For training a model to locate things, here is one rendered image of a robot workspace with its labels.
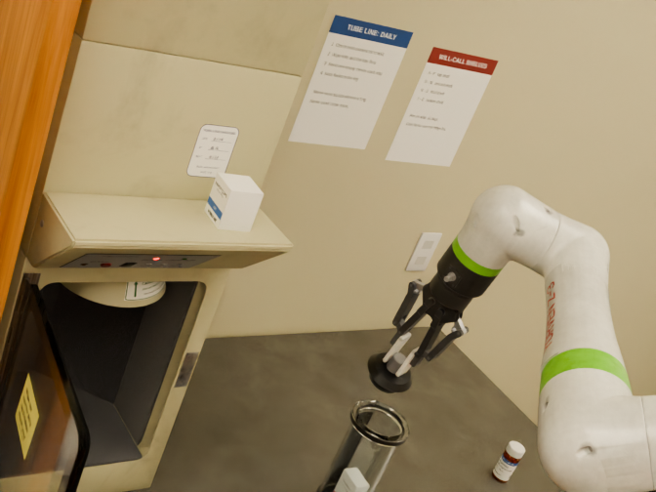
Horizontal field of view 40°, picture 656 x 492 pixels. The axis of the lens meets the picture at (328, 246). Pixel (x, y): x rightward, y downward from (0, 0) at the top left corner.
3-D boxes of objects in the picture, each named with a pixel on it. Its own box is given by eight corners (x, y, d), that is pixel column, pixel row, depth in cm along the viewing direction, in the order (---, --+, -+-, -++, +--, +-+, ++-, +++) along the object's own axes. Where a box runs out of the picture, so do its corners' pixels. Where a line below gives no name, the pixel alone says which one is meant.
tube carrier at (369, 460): (300, 491, 168) (341, 401, 159) (345, 483, 175) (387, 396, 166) (330, 535, 161) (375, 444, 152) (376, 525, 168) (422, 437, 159)
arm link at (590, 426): (657, 517, 106) (647, 440, 101) (545, 522, 110) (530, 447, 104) (640, 412, 122) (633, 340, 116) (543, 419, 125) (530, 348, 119)
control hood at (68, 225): (23, 257, 117) (41, 189, 113) (235, 259, 138) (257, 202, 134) (52, 309, 110) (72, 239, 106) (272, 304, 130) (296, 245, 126)
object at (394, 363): (352, 370, 168) (368, 348, 164) (383, 353, 175) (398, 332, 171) (386, 407, 165) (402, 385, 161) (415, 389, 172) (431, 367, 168)
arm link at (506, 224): (494, 160, 146) (490, 196, 137) (561, 196, 147) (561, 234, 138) (450, 223, 154) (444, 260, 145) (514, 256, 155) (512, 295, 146)
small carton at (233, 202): (203, 210, 125) (217, 172, 122) (235, 213, 128) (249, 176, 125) (217, 229, 121) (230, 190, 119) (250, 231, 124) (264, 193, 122)
